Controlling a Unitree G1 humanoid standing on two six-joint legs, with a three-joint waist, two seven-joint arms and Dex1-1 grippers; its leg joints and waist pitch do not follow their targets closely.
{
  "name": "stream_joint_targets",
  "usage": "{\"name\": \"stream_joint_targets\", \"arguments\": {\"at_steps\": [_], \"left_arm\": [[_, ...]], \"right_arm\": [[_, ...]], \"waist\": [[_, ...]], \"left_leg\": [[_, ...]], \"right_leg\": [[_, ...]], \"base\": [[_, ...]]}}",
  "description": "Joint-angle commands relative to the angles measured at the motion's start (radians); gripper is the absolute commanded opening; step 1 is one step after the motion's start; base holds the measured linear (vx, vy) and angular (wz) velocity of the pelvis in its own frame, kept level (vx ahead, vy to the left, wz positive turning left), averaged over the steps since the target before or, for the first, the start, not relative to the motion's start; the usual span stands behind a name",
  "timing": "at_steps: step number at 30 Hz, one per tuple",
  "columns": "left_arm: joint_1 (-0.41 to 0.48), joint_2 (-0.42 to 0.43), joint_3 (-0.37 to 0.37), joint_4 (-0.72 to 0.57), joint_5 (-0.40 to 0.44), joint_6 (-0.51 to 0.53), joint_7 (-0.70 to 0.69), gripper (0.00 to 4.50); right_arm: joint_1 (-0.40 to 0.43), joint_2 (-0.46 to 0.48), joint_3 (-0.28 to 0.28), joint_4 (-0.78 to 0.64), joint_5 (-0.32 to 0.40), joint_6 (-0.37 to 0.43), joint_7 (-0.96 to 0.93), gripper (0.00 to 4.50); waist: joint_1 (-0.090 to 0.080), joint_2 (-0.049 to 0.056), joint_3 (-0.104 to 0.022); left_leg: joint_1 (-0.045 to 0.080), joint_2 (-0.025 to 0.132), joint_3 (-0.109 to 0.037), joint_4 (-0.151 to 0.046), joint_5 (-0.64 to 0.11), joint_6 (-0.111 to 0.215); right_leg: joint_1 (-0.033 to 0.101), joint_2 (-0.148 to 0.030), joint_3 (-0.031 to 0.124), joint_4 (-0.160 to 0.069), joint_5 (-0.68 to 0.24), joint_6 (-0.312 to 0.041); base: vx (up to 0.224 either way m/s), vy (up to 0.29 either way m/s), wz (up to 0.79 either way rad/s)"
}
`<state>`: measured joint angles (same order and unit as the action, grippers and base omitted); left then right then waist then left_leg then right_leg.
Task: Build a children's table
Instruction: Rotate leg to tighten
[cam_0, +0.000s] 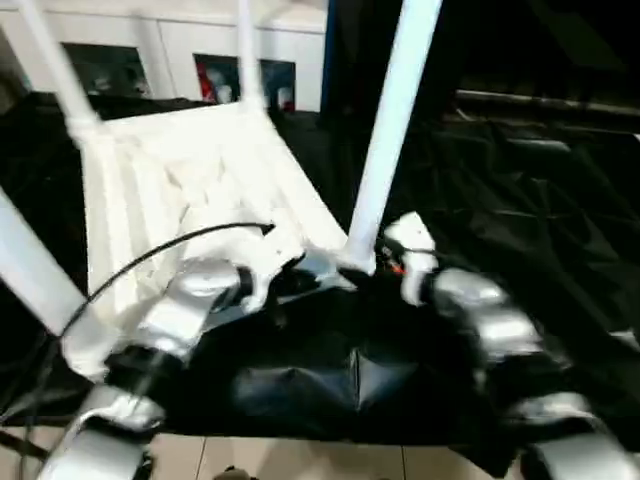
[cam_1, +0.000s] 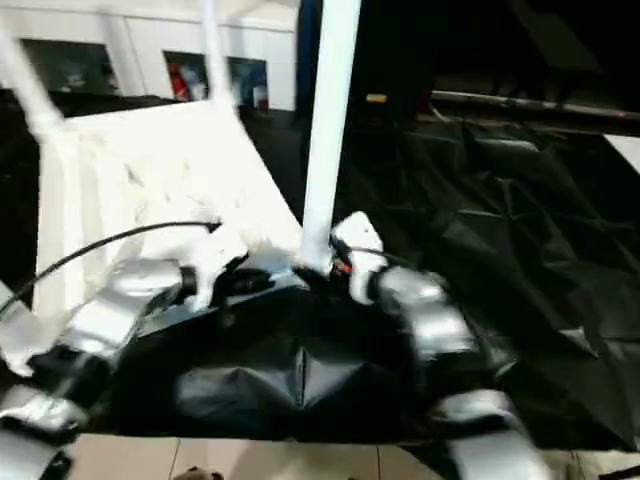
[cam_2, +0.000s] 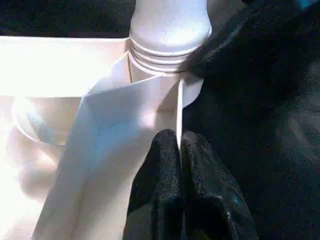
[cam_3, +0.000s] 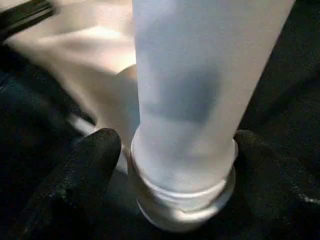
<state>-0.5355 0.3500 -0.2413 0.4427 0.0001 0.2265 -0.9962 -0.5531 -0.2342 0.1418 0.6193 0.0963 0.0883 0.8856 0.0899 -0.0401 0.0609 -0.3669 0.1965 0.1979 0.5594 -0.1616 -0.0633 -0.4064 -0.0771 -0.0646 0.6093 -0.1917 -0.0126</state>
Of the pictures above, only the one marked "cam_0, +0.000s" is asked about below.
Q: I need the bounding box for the white plastic table top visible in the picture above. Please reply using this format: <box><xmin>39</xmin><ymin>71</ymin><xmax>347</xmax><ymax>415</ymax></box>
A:
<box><xmin>65</xmin><ymin>100</ymin><xmax>376</xmax><ymax>381</ymax></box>

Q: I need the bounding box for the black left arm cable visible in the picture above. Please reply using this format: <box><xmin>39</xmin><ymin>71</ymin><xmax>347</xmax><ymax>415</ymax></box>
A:
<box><xmin>0</xmin><ymin>222</ymin><xmax>276</xmax><ymax>451</ymax></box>

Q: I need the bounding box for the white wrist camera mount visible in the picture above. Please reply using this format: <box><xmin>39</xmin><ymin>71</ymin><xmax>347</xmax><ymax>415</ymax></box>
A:
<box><xmin>235</xmin><ymin>240</ymin><xmax>306</xmax><ymax>311</ymax></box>
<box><xmin>380</xmin><ymin>212</ymin><xmax>441</xmax><ymax>306</ymax></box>

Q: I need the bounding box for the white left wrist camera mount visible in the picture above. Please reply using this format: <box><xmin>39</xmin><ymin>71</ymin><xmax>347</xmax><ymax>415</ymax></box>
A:
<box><xmin>235</xmin><ymin>240</ymin><xmax>306</xmax><ymax>311</ymax></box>

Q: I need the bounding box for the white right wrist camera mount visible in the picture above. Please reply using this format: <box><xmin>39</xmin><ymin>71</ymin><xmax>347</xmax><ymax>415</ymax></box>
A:
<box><xmin>380</xmin><ymin>212</ymin><xmax>441</xmax><ymax>306</ymax></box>

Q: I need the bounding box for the white cabinet with glass doors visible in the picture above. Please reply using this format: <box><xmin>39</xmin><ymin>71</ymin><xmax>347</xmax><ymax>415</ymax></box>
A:
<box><xmin>0</xmin><ymin>0</ymin><xmax>329</xmax><ymax>111</ymax></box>

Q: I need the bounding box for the black case with yellow label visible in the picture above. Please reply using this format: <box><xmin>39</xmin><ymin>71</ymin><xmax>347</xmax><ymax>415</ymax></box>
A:
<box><xmin>325</xmin><ymin>0</ymin><xmax>640</xmax><ymax>111</ymax></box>

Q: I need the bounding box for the black mat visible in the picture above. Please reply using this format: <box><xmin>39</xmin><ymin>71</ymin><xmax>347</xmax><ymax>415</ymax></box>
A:
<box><xmin>0</xmin><ymin>88</ymin><xmax>640</xmax><ymax>471</ymax></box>

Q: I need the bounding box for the long black bar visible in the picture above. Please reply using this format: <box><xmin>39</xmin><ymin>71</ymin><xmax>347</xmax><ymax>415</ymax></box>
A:
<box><xmin>455</xmin><ymin>88</ymin><xmax>640</xmax><ymax>116</ymax></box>

